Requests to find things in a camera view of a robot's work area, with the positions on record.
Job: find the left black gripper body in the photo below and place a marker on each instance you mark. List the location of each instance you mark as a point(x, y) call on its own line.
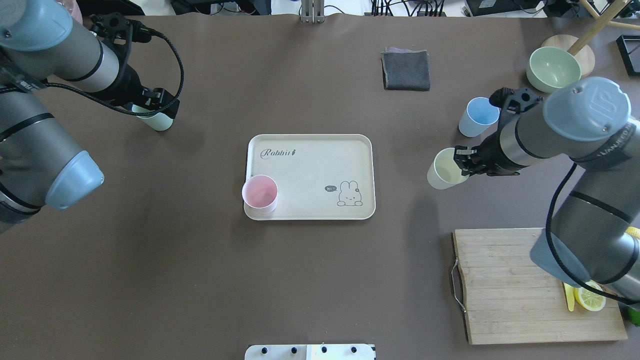
point(128, 85)

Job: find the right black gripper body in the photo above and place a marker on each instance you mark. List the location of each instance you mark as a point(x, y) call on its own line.
point(489, 151)

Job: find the mint green cup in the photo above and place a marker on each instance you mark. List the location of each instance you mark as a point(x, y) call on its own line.
point(159, 121)

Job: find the light blue cup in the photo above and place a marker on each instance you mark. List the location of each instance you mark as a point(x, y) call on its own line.
point(478, 116)

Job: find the pale yellow cup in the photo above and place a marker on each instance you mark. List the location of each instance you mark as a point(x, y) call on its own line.
point(444, 172)

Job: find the pink cup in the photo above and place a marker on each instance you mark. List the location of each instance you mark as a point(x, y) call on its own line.
point(260, 192)

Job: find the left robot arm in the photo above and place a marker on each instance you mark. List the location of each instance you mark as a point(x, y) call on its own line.
point(43, 47)

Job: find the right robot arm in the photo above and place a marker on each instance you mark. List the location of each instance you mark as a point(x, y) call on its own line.
point(590, 121)

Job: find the cream rabbit tray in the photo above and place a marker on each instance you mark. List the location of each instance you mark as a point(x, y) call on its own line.
point(319, 176)

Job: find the green bowl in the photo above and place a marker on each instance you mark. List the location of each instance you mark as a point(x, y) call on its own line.
point(550, 69)

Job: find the grey folded cloth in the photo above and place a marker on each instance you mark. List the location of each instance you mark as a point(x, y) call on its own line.
point(405, 70)

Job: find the wooden cutting board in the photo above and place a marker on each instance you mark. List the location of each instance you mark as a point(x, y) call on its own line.
point(507, 299)

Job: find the wooden stand with base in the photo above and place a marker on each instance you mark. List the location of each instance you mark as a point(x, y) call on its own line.
point(578, 47)

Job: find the yellow plastic knife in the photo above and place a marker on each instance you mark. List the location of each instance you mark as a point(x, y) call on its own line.
point(569, 296)

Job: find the whole lemon upper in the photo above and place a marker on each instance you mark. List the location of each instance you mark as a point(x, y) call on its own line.
point(633, 232)

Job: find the lemon slice lower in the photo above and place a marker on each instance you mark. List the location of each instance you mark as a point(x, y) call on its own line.
point(589, 300)

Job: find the green lime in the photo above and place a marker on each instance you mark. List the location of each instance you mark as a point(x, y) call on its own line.
point(633, 316)

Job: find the aluminium frame post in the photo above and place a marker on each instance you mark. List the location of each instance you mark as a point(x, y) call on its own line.
point(312, 11)

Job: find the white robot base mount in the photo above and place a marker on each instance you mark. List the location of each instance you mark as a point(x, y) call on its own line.
point(323, 351)

